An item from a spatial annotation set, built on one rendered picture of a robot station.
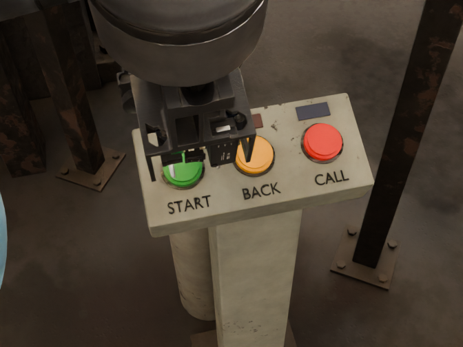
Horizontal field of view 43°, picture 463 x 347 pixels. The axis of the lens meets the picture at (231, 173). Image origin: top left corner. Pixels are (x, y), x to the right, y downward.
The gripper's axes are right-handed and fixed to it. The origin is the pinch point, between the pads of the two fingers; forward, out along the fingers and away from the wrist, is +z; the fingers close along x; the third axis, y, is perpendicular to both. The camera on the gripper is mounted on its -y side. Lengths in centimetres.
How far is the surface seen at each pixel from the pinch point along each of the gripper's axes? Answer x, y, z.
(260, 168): 7.3, 2.0, 9.6
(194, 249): 0.0, 1.6, 45.3
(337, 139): 15.9, 0.6, 9.4
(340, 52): 52, -53, 94
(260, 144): 7.8, -0.5, 9.3
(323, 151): 14.1, 1.6, 9.4
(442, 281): 48, 14, 70
